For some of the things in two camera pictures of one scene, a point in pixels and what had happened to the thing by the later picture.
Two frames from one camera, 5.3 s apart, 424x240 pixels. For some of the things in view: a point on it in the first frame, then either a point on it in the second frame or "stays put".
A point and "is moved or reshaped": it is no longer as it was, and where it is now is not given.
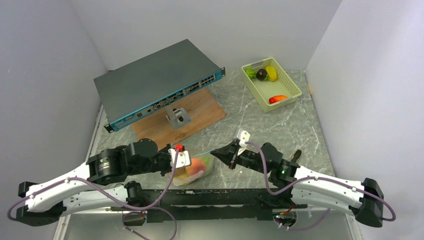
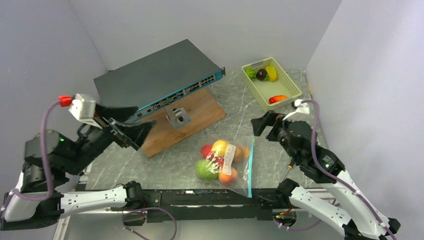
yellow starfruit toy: x=271 y=72 stays put
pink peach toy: x=196 y=165 -> x=228 y=179
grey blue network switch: x=135 y=90 stays put
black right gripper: x=228 y=154 -> x=271 y=118
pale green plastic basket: x=263 y=90 stays put
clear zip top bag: x=200 y=167 -> x=227 y=161
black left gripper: x=166 y=150 -> x=135 y=133
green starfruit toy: x=251 y=72 stays put
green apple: x=209 y=162 is moved or reshaped
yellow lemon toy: x=180 y=173 -> x=219 y=147
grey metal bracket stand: x=177 y=117 stays put
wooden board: x=202 y=107 stays put
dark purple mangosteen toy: x=261 y=74 stays put
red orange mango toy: x=277 y=98 stays put
